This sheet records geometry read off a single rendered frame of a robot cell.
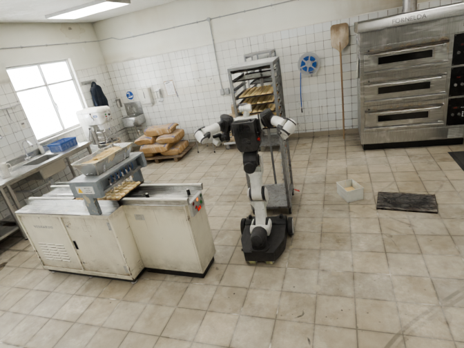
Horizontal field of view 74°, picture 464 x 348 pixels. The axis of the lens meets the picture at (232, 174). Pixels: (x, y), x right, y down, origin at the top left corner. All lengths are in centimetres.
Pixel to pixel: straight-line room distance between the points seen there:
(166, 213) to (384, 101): 382
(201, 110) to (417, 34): 419
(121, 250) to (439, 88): 480
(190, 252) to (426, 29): 435
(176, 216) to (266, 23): 452
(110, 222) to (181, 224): 65
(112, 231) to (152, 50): 499
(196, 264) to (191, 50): 488
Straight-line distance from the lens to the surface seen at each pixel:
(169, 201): 281
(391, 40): 538
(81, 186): 305
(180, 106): 728
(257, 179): 307
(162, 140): 658
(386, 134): 566
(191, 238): 292
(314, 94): 646
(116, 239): 315
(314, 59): 625
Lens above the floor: 206
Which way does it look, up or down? 23 degrees down
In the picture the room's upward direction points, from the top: 11 degrees counter-clockwise
